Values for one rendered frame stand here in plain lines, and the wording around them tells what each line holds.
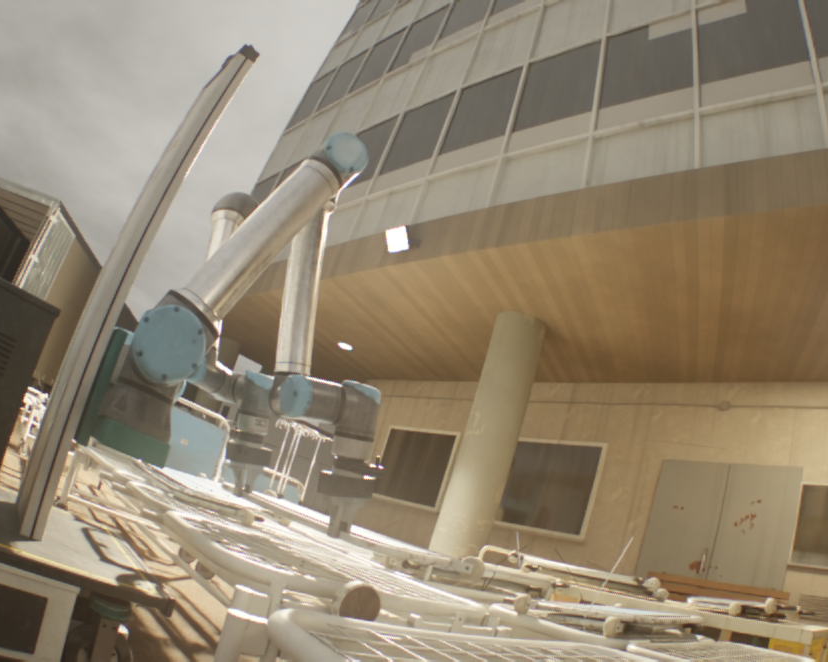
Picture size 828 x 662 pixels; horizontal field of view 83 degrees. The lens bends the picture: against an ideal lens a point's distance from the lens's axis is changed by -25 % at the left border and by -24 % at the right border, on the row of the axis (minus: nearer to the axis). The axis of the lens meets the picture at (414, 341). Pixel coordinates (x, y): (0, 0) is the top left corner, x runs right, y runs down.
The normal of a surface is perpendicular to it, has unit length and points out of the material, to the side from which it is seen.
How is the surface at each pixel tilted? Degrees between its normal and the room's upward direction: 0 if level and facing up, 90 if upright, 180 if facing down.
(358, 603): 90
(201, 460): 90
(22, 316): 90
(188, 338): 95
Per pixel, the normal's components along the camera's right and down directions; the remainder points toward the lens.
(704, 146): -0.68, -0.41
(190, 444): 0.67, -0.03
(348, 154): 0.58, -0.22
